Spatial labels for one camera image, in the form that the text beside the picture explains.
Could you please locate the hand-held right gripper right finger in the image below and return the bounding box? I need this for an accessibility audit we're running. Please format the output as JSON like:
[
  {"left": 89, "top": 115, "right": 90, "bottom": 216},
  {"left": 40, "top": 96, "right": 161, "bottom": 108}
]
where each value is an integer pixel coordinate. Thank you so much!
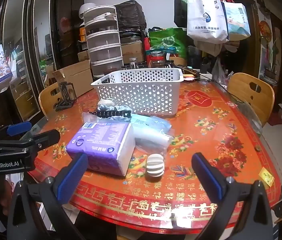
[{"left": 191, "top": 152, "right": 274, "bottom": 240}]

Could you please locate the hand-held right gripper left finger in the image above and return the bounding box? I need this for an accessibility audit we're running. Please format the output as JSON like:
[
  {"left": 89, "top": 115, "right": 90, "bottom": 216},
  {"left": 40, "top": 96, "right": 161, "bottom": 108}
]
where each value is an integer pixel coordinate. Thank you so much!
[{"left": 6, "top": 152, "right": 89, "bottom": 240}]

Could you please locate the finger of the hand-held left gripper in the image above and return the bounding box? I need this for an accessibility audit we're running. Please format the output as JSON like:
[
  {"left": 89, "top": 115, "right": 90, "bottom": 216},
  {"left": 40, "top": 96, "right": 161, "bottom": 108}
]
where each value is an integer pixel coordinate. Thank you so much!
[
  {"left": 19, "top": 129, "right": 61, "bottom": 153},
  {"left": 0, "top": 121, "right": 32, "bottom": 143}
]

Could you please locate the purple tissue pack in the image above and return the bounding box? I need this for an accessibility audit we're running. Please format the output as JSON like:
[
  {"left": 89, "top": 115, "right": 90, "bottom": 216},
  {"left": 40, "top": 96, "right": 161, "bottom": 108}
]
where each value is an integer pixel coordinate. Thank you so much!
[{"left": 66, "top": 122, "right": 135, "bottom": 177}]

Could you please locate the white ribbed round sponge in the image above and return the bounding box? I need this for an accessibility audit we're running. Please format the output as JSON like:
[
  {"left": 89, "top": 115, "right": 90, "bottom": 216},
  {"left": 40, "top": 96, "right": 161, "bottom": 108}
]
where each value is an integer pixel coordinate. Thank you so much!
[{"left": 145, "top": 154, "right": 165, "bottom": 178}]

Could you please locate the clear bag with white roll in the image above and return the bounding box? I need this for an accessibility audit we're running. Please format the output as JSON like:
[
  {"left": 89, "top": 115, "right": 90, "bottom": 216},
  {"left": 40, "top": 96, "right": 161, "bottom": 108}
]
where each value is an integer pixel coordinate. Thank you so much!
[{"left": 131, "top": 122, "right": 175, "bottom": 156}]

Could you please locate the blue face mask pack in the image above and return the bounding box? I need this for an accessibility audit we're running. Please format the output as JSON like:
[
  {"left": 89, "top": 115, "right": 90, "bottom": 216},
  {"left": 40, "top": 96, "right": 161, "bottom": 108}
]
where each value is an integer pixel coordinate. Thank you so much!
[{"left": 130, "top": 114, "right": 172, "bottom": 133}]

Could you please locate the white perforated plastic basket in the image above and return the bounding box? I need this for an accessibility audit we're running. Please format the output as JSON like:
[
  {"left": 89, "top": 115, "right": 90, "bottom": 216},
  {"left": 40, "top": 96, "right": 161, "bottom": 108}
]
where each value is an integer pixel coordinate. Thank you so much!
[{"left": 90, "top": 68, "right": 184, "bottom": 117}]

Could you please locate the wooden chair with square cutout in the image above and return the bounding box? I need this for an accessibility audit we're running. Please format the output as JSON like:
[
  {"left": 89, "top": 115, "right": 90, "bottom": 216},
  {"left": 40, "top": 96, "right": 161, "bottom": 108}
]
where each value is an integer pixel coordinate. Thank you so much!
[{"left": 39, "top": 82, "right": 64, "bottom": 117}]

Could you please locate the red printed tablecloth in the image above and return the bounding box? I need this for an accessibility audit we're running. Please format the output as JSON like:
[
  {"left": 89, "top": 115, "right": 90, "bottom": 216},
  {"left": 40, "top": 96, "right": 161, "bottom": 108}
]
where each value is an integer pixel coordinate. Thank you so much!
[{"left": 29, "top": 80, "right": 282, "bottom": 228}]

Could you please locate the black metal stand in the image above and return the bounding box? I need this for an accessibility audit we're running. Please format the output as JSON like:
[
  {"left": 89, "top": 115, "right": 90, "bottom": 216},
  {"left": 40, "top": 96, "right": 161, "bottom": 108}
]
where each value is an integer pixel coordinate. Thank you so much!
[{"left": 54, "top": 82, "right": 78, "bottom": 112}]

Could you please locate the yellow sticker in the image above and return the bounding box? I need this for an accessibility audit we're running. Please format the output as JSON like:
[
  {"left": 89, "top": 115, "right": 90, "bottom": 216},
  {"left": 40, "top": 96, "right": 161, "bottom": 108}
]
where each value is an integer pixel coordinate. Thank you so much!
[{"left": 259, "top": 167, "right": 275, "bottom": 187}]

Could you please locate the open cardboard box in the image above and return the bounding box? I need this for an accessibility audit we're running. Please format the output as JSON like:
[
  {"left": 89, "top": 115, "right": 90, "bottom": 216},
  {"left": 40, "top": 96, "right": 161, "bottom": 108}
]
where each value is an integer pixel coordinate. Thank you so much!
[{"left": 52, "top": 59, "right": 94, "bottom": 98}]

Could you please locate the black binder clip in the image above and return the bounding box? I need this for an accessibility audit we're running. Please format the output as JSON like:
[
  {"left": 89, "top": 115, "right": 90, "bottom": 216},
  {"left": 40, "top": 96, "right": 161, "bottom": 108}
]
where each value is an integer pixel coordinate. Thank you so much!
[{"left": 90, "top": 106, "right": 133, "bottom": 119}]

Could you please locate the wooden chair with round holes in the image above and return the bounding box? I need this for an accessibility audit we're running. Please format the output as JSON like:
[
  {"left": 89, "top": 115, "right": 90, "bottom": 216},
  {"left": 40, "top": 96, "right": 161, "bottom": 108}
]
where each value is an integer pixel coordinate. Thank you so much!
[{"left": 227, "top": 72, "right": 275, "bottom": 127}]

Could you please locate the dark wooden mirrored cabinet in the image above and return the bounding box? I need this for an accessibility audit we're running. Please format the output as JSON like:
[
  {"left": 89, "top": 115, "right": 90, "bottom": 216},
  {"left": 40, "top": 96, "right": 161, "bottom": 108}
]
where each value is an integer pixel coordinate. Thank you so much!
[{"left": 0, "top": 0, "right": 87, "bottom": 122}]

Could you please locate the stacked clear container tower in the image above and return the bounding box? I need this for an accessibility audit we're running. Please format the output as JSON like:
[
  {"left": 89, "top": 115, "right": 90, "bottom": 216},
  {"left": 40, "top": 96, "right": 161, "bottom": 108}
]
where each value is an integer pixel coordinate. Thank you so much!
[{"left": 79, "top": 3, "right": 124, "bottom": 77}]

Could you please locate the closed cardboard box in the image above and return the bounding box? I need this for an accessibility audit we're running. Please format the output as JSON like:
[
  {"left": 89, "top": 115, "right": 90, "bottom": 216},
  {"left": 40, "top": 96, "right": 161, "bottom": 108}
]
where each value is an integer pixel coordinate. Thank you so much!
[{"left": 121, "top": 41, "right": 144, "bottom": 64}]

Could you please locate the glass jar with red lid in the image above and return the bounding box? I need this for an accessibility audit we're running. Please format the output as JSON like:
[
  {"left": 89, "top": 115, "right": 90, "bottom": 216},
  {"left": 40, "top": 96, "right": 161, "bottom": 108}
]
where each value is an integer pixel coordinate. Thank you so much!
[{"left": 149, "top": 51, "right": 165, "bottom": 68}]

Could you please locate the green shopping bag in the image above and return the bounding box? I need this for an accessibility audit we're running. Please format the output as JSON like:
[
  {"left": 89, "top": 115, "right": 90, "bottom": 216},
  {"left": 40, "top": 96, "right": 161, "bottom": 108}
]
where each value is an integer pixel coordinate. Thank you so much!
[{"left": 148, "top": 28, "right": 188, "bottom": 60}]

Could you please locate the black plastic bag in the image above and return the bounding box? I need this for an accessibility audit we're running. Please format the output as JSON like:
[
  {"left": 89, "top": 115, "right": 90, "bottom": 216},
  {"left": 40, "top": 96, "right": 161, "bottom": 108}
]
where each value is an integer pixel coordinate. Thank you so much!
[{"left": 113, "top": 0, "right": 147, "bottom": 32}]

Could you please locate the white tote bag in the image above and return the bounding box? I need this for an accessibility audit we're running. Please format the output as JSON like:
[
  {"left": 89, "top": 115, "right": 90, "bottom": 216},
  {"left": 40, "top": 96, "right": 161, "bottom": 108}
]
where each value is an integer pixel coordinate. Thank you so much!
[{"left": 186, "top": 0, "right": 229, "bottom": 44}]

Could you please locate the blue illustrated tote bag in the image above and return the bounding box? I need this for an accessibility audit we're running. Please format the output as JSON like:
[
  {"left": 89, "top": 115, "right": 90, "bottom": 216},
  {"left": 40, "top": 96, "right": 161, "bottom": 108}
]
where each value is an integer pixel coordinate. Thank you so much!
[{"left": 222, "top": 1, "right": 252, "bottom": 42}]

